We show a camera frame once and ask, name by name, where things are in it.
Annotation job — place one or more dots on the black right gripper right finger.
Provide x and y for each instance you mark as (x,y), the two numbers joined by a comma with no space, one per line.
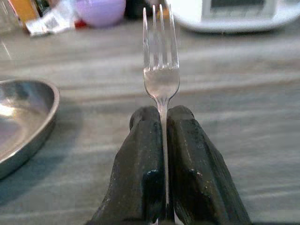
(199,173)

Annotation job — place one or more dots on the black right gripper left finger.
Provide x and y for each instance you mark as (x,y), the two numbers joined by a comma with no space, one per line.
(138,168)

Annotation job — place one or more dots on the clear plastic fork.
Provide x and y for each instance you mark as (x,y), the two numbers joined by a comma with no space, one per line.
(161,82)

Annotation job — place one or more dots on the shallow stainless steel bowl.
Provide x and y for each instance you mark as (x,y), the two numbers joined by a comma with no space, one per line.
(23,112)

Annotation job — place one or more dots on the white kitchen cooking machine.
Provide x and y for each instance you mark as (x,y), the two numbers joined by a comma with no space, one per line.
(234,23)

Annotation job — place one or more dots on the black pouch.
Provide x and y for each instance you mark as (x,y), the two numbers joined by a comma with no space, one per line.
(138,9)

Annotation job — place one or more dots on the lilac plastic bowl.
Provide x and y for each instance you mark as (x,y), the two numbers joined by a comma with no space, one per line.
(100,11)

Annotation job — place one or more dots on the white paper packet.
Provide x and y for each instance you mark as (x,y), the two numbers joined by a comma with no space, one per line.
(50,23)

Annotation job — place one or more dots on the orange bottle with white cap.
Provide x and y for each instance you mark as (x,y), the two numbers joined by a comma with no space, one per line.
(23,11)

